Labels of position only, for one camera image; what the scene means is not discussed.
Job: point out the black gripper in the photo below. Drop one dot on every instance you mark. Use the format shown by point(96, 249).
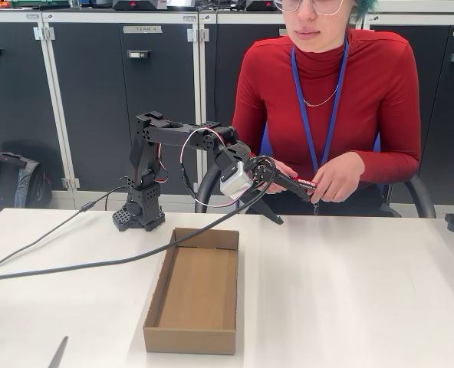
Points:
point(262, 172)

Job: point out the green red marker pen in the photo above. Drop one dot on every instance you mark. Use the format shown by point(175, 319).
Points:
point(307, 183)

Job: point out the person's right forearm red sleeve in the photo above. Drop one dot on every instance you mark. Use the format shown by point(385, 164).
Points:
point(255, 147)

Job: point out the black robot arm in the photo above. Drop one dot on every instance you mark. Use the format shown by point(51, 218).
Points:
point(173, 134)

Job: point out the person's left forearm red sleeve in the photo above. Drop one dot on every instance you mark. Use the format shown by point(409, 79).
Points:
point(388, 165)

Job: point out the person in red top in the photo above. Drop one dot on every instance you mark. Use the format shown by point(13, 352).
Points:
point(372, 96)

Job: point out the person's right hand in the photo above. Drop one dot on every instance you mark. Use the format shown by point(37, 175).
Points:
point(286, 170)

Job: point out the person's left hand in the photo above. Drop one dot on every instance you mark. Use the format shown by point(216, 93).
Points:
point(342, 176)

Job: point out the brown cardboard box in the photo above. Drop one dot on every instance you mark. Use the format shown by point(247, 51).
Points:
point(196, 299)

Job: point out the black blue office chair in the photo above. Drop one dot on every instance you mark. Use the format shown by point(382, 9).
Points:
point(422, 195)

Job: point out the dark cabinet door with label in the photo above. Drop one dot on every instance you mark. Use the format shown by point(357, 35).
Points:
point(158, 84)

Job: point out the grey cabinet hinge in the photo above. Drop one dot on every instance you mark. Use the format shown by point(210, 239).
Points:
point(198, 35)
point(45, 33)
point(70, 183)

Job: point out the black device red logo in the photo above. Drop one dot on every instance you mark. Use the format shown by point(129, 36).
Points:
point(139, 4)
point(259, 4)

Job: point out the grey metal cabinet row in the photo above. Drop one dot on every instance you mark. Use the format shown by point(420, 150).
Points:
point(96, 16)

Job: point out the grey black backpack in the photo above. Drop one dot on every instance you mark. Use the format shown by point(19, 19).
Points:
point(16, 184)

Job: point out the grey blurred strip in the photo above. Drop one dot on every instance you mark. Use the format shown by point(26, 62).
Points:
point(58, 356)

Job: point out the green box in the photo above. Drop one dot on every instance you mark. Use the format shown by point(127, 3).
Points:
point(35, 3)

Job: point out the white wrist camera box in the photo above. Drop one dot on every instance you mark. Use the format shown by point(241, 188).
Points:
point(234, 184)

